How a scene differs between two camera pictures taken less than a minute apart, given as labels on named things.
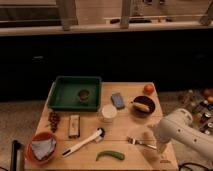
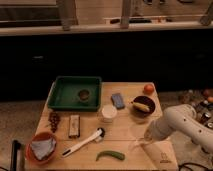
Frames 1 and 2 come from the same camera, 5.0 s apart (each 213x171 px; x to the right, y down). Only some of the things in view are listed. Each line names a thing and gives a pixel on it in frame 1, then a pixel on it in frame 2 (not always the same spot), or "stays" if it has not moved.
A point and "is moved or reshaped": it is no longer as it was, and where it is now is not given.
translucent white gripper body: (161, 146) → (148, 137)
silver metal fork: (134, 141) is moved or reshaped
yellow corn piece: (141, 107) stays
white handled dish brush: (96, 137) stays
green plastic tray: (75, 93) stays
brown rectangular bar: (74, 126) stays
